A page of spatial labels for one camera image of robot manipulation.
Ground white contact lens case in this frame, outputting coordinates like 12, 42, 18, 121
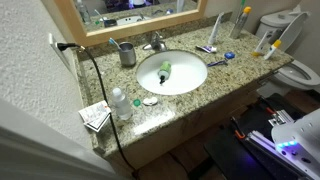
142, 96, 159, 107

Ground green bottle black pump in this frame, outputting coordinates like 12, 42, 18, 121
157, 60, 172, 86

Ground white oval sink basin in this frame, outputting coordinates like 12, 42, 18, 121
135, 49, 209, 97

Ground clear plastic bottle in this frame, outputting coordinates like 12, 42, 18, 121
111, 87, 134, 121

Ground chrome sink faucet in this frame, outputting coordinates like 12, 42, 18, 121
142, 31, 168, 53

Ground silver metal cup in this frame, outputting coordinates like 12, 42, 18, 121
118, 41, 137, 67

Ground wooden vanity cabinet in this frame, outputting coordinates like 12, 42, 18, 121
96, 68, 279, 180

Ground small purple white tube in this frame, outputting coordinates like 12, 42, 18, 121
195, 44, 218, 54

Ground blue razor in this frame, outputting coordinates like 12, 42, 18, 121
206, 59, 229, 68

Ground blue white toothbrush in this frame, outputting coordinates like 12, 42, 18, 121
108, 37, 122, 51

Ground tall white toothpaste tube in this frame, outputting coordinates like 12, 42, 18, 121
207, 11, 226, 46

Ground black robot cart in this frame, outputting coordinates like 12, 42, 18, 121
203, 93, 320, 180

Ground white tube yellow cap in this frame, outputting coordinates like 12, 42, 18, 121
263, 39, 283, 61
251, 29, 274, 58

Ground white toilet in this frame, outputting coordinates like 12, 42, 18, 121
254, 4, 320, 99

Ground black power cable with plug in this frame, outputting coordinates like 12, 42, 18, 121
55, 41, 138, 175

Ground wood framed wall mirror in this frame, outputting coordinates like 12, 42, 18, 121
53, 0, 208, 48

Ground black clamp orange handle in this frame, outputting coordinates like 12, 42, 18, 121
260, 97, 284, 125
230, 116, 247, 141

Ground white wall power outlet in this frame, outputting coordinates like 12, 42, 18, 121
48, 32, 75, 75

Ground aluminium mounting rail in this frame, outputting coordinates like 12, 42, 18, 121
245, 129, 303, 174

